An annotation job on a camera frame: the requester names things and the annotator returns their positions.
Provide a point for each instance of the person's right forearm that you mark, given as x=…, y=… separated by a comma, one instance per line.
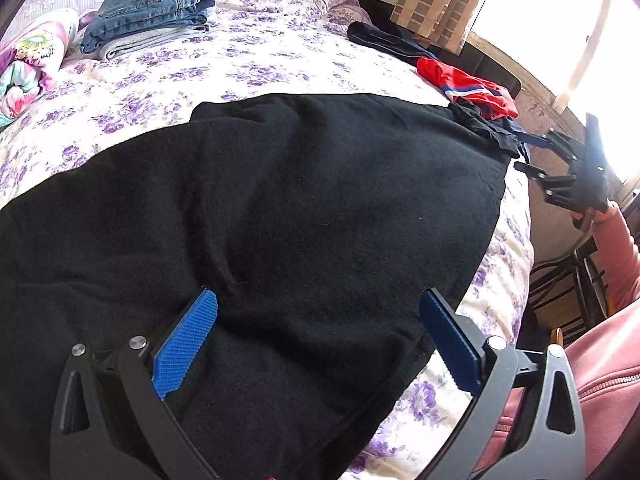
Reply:
x=620, y=255

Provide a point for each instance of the purple floral bed sheet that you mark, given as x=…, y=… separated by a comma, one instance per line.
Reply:
x=200, y=80

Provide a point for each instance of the red striped garment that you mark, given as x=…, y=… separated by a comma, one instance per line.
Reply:
x=465, y=85

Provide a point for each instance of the black pants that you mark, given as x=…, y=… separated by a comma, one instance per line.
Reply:
x=280, y=220

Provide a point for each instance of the folded grey pants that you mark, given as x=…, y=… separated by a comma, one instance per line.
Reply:
x=150, y=42

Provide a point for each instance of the bright window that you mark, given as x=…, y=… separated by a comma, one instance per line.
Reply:
x=560, y=20

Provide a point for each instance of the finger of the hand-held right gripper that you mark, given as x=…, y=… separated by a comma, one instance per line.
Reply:
x=555, y=142
x=547, y=182

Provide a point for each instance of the person's right hand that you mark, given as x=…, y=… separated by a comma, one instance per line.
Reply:
x=582, y=220

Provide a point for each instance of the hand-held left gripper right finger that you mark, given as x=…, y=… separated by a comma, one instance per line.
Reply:
x=450, y=345

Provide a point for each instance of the colourful floral pillow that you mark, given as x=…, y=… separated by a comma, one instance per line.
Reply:
x=30, y=60

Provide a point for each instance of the black metal chair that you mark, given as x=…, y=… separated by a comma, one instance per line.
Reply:
x=575, y=285

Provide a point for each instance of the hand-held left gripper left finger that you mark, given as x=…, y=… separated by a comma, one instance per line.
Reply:
x=185, y=345

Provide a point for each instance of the folded blue jeans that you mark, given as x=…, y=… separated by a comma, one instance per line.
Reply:
x=150, y=7

